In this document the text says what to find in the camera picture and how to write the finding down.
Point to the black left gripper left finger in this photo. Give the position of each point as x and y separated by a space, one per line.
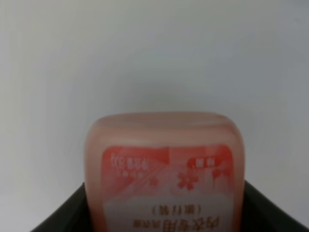
72 216

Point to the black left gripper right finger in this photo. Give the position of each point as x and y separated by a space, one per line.
259 214

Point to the pink detergent bottle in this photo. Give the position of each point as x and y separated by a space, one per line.
164 172

